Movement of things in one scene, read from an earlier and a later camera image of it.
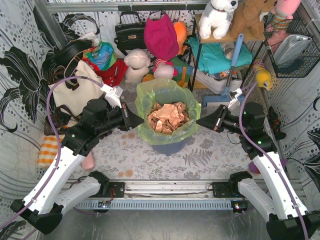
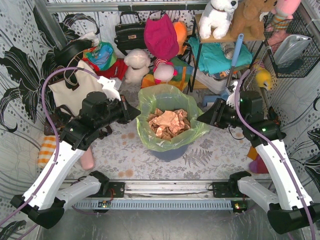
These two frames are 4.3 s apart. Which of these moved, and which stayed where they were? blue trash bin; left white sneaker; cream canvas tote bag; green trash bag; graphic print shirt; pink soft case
Moved: blue trash bin; green trash bag
Stayed: cream canvas tote bag; graphic print shirt; pink soft case; left white sneaker
